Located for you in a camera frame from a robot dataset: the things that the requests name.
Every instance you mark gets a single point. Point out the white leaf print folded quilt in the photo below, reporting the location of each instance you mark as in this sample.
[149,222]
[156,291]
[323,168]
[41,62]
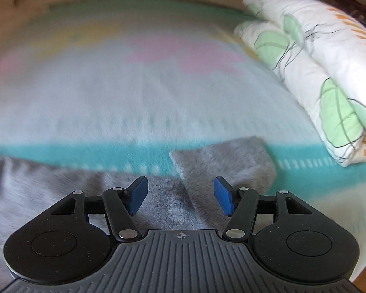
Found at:
[311,67]

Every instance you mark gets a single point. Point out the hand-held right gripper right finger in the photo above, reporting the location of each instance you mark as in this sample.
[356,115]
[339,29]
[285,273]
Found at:
[223,197]

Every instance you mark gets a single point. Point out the dark cloth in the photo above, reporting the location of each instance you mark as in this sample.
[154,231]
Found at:
[356,9]

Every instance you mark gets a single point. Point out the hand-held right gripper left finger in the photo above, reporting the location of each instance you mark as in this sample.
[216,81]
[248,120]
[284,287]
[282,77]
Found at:
[138,196]

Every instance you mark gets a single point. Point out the pastel floral blanket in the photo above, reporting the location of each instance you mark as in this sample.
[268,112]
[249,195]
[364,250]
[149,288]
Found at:
[134,97]

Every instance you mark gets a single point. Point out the grey pants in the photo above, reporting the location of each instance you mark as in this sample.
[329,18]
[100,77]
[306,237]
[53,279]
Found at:
[170,207]

